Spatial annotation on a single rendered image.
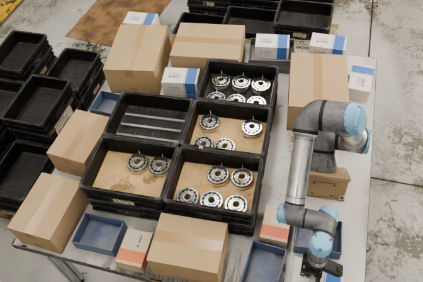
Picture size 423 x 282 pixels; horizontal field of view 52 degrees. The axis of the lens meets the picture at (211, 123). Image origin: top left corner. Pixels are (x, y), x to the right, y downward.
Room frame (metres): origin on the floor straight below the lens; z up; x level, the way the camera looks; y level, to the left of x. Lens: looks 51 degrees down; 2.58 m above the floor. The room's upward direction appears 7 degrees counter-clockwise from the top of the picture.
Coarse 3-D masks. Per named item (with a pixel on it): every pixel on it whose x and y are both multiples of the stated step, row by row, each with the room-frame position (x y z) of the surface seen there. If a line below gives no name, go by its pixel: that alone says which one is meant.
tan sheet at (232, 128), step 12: (228, 120) 1.42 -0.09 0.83; (240, 120) 1.41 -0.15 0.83; (204, 132) 1.36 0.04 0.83; (216, 132) 1.35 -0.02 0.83; (228, 132) 1.34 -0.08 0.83; (240, 132) 1.33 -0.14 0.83; (264, 132) 1.32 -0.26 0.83; (192, 144) 1.30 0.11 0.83; (240, 144) 1.26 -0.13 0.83; (252, 144) 1.25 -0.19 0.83
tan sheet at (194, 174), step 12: (192, 168) 1.15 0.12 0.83; (204, 168) 1.15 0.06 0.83; (228, 168) 1.13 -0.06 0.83; (180, 180) 1.10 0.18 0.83; (192, 180) 1.09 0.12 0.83; (204, 180) 1.08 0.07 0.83; (204, 192) 1.02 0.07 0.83; (228, 192) 1.00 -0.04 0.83; (240, 192) 0.99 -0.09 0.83; (252, 192) 0.99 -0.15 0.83
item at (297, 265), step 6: (300, 258) 0.66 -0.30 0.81; (294, 264) 0.64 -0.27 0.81; (300, 264) 0.64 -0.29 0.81; (294, 270) 0.62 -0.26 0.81; (300, 270) 0.61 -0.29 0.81; (294, 276) 0.59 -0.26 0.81; (300, 276) 0.59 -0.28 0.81; (306, 276) 0.59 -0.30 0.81; (312, 276) 0.58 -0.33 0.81; (324, 276) 0.58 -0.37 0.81; (330, 276) 0.57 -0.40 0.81; (342, 276) 0.57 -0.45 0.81
